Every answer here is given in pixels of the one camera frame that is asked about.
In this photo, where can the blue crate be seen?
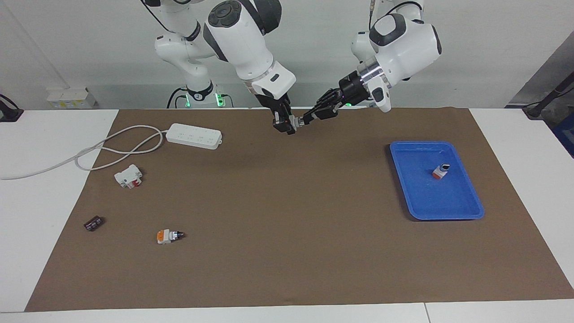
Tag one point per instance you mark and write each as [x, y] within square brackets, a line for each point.
[566, 139]

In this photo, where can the black stand pole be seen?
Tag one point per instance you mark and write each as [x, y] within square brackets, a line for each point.
[536, 110]

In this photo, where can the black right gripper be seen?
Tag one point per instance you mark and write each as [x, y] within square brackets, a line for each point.
[276, 104]

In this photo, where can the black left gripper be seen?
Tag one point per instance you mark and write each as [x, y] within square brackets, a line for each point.
[354, 89]

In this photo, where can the white circuit breaker red lever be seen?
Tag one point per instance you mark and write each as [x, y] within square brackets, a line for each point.
[125, 177]

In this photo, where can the small dark cylindrical capacitor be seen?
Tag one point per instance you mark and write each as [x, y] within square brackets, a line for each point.
[93, 223]

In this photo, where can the brown paper table mat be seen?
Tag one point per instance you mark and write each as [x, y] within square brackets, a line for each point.
[287, 224]

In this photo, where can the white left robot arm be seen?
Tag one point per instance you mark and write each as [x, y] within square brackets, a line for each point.
[403, 40]

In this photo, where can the blue plastic tray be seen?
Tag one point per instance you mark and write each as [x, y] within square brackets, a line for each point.
[439, 202]

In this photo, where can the white power strip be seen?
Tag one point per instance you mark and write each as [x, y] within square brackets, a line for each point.
[193, 135]

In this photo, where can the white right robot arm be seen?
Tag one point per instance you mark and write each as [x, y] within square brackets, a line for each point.
[237, 36]

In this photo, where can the black clamp mount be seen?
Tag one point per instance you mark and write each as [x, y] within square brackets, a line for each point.
[9, 114]

